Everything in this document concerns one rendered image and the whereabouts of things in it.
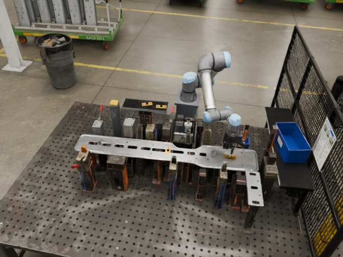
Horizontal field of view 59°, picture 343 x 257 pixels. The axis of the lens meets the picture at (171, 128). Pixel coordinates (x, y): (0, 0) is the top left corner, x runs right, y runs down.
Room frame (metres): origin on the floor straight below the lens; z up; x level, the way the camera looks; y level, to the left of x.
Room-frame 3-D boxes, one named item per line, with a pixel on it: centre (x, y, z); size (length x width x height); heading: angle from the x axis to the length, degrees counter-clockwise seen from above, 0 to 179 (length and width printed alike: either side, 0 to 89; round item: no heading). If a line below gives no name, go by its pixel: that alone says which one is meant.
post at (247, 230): (1.18, -0.56, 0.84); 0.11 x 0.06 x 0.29; 174
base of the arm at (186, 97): (2.18, -0.14, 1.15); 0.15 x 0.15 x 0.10
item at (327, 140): (1.42, -0.98, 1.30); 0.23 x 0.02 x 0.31; 174
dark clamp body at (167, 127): (1.81, 0.03, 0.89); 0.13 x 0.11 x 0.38; 174
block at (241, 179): (1.38, -0.50, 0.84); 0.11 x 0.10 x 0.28; 174
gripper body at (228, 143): (1.57, -0.41, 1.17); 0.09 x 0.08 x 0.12; 84
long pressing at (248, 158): (1.61, 0.04, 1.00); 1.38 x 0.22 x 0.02; 84
